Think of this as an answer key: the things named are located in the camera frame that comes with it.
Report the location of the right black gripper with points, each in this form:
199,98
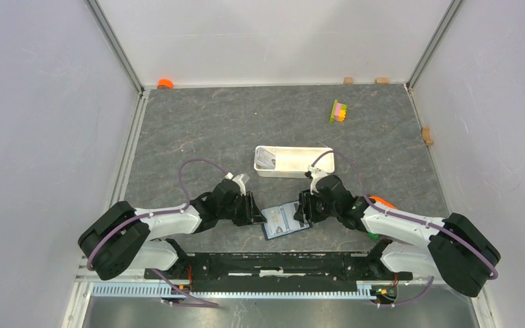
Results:
303,213

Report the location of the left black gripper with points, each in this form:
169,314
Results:
252,214

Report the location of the blue card holder wallet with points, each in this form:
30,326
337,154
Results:
289,209

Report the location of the white plastic tray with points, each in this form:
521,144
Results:
291,162

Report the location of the white credit card gold chip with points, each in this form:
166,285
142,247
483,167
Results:
265,159

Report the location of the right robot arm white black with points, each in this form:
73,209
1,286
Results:
452,249

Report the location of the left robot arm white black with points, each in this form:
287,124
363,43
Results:
125,237

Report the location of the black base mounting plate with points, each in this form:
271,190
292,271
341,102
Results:
280,272

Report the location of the green toy block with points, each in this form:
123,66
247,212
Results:
373,236

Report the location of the colourful toy block stack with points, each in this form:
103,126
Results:
338,112

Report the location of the curved wooden piece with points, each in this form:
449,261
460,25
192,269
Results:
426,136

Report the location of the orange round cap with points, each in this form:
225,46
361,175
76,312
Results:
164,84

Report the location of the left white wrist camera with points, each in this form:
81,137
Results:
241,180

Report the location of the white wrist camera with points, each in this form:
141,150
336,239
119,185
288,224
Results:
315,174
241,180

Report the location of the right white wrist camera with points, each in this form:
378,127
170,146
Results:
315,174

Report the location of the orange plastic ring toy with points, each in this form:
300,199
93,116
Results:
382,201

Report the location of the white cable comb rail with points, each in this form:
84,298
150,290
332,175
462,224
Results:
162,290

